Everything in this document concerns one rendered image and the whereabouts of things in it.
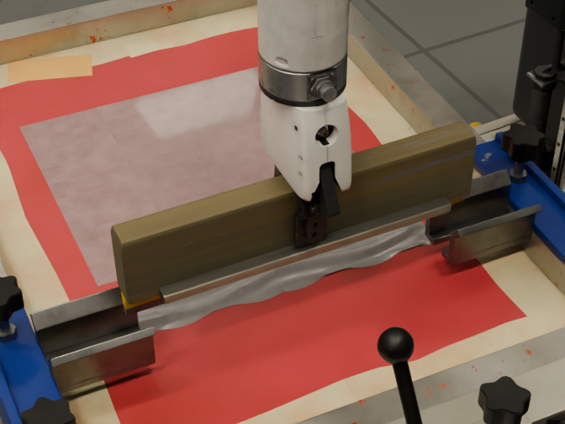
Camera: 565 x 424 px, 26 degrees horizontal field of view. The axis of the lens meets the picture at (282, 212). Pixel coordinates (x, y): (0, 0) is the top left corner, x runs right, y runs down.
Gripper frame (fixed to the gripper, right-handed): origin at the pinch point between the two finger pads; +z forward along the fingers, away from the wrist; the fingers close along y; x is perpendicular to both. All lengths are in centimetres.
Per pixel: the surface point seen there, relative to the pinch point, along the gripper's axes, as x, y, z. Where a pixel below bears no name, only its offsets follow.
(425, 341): -9.0, -9.2, 12.5
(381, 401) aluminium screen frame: 0.0, -16.7, 8.9
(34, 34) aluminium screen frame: 11, 55, 9
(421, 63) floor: -110, 156, 110
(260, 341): 5.6, -2.5, 12.4
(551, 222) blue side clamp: -26.6, -3.6, 8.1
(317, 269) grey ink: -3.8, 4.1, 12.2
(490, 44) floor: -132, 156, 110
